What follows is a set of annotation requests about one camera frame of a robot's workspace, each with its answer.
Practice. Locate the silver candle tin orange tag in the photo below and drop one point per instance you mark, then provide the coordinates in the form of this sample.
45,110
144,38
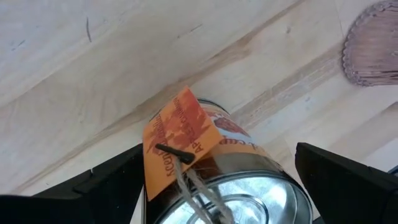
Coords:
248,161

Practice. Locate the pink glass candle holder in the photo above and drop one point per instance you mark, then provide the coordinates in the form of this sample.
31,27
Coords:
373,46

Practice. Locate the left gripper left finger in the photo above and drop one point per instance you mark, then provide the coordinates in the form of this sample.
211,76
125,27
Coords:
102,199

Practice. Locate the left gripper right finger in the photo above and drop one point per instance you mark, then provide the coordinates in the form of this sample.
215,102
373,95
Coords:
348,193

